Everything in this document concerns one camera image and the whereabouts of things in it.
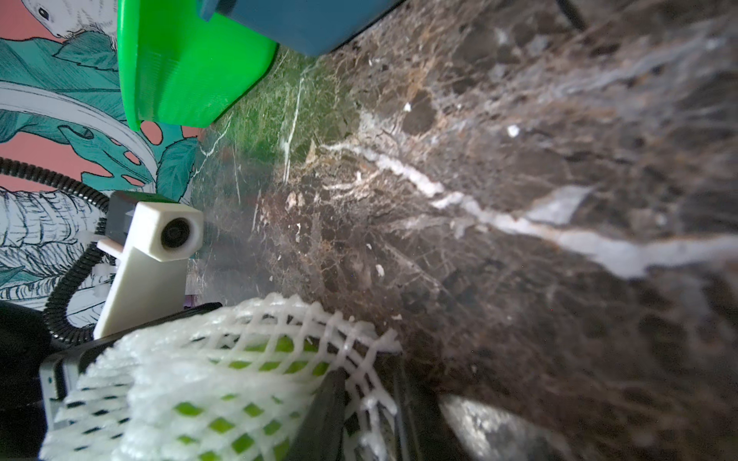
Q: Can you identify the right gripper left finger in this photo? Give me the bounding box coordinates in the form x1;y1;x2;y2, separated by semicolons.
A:
284;369;347;461

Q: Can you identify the custard apple with dark spots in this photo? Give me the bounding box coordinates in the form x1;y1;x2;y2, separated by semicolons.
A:
158;335;331;460

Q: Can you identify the green plastic basket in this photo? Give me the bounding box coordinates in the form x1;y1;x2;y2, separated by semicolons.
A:
117;0;278;132

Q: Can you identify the grey bin of foam nets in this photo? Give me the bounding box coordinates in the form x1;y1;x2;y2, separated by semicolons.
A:
196;0;400;57

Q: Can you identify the white foam net sleeve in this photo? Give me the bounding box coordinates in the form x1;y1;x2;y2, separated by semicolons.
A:
40;293;401;460

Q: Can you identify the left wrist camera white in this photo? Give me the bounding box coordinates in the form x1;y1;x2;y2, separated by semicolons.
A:
92;191;205;340

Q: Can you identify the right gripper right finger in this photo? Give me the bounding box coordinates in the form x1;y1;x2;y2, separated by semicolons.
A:
378;355;461;460

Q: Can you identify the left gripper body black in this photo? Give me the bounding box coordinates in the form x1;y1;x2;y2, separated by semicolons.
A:
0;298;223;461

